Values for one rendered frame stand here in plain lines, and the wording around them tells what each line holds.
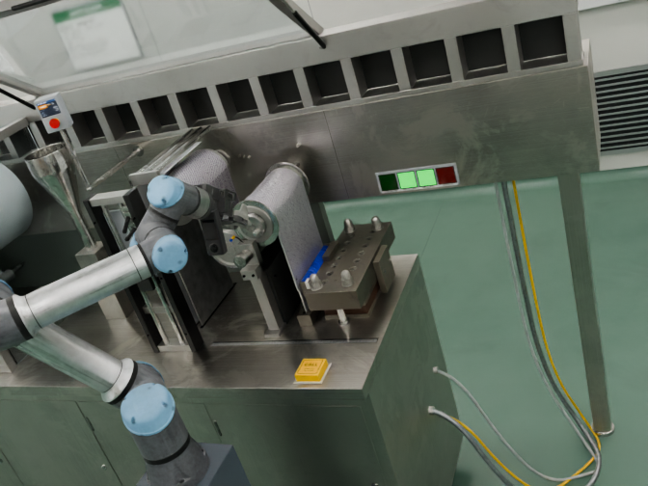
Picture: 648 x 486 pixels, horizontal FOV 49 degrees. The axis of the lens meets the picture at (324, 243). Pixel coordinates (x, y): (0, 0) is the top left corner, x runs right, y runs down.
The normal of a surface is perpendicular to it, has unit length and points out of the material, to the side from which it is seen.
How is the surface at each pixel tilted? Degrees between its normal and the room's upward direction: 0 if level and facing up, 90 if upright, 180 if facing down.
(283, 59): 90
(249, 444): 90
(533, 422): 0
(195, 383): 0
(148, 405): 8
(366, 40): 90
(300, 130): 90
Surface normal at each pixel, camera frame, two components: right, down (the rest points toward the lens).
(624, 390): -0.27, -0.86
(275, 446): -0.32, 0.51
